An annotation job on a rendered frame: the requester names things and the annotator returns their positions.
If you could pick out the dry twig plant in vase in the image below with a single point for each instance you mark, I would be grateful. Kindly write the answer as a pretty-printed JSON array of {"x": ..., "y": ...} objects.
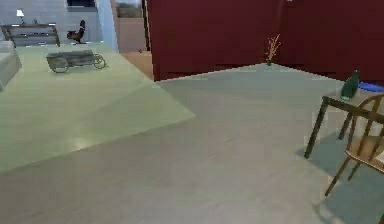
[{"x": 272, "y": 49}]

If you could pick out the dark wooden dining table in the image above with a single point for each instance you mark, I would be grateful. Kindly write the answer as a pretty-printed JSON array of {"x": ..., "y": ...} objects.
[{"x": 321, "y": 115}]

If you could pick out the dark brown chair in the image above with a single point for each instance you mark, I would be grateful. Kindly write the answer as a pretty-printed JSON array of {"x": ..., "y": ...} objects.
[{"x": 78, "y": 33}]

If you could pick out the dark window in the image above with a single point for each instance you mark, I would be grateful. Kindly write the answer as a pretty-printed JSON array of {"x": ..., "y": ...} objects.
[{"x": 81, "y": 3}]

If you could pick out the dark green bottle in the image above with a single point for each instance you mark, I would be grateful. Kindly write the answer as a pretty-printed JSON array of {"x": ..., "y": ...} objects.
[{"x": 350, "y": 87}]

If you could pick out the brown wooden chair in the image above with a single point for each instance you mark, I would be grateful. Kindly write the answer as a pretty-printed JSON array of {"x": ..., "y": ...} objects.
[{"x": 364, "y": 145}]

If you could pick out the blue plate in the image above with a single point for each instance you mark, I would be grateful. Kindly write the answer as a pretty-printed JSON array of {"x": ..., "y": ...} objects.
[{"x": 371, "y": 87}]

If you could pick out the grey sofa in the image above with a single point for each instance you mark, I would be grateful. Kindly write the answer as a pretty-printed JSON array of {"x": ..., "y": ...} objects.
[{"x": 7, "y": 63}]

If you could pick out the white table lamp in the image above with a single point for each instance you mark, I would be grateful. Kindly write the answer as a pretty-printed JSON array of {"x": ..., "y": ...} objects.
[{"x": 20, "y": 13}]

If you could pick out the framed wall picture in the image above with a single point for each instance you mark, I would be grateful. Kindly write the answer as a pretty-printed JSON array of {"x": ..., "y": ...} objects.
[{"x": 128, "y": 10}]

